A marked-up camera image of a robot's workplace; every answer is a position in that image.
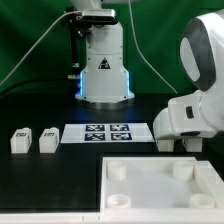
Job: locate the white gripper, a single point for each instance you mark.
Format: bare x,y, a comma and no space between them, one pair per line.
183,118

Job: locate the white square table top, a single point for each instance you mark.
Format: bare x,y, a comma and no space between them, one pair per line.
159,183

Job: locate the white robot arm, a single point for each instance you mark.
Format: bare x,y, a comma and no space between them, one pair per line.
104,80

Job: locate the white sheet with tags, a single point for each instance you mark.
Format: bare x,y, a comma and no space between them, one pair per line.
107,133

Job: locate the black camera on stand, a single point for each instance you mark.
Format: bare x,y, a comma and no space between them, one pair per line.
97,16

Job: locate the black camera stand pole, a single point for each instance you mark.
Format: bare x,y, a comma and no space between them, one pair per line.
74,52

